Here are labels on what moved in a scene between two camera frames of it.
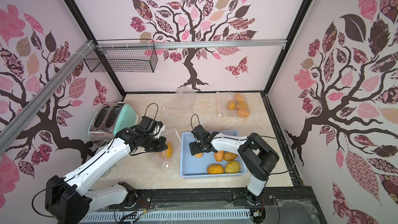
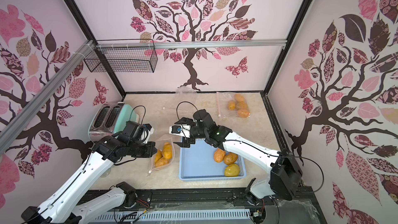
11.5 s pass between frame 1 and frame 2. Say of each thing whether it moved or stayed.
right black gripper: moved
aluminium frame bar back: stayed
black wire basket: stayed
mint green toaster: stayed
